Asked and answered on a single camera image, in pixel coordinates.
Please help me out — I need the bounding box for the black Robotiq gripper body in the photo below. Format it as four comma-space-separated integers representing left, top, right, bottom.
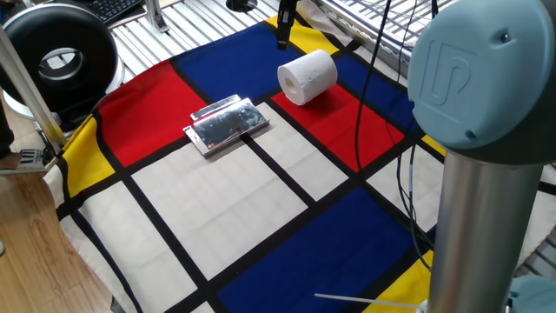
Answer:
276, 0, 301, 26

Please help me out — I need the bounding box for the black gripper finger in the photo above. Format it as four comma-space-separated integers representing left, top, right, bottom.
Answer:
276, 23, 291, 51

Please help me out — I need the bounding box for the white toilet paper roll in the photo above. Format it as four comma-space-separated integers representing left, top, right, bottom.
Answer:
276, 49, 339, 107

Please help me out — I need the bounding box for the black round disc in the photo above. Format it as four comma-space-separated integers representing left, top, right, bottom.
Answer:
225, 0, 259, 13

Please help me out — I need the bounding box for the black computer keyboard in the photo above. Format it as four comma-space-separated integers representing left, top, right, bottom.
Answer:
84, 0, 144, 25

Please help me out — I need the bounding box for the colour block checked tablecloth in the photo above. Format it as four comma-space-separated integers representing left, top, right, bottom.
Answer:
43, 0, 556, 313

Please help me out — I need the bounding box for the white slotted adapter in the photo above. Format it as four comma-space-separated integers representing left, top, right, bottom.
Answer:
17, 149, 47, 170

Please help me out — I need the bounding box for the silver wire rack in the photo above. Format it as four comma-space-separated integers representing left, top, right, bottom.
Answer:
312, 0, 440, 79

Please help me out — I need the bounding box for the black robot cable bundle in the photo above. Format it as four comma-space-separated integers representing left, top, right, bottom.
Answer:
354, 0, 436, 271

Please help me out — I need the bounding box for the short aluminium post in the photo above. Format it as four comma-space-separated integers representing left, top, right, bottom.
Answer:
144, 0, 170, 34

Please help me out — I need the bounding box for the black round ring fan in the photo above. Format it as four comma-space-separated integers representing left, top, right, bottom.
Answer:
0, 3, 127, 131

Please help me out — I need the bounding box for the slanted aluminium frame post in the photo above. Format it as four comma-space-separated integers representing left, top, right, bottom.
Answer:
0, 25, 69, 156

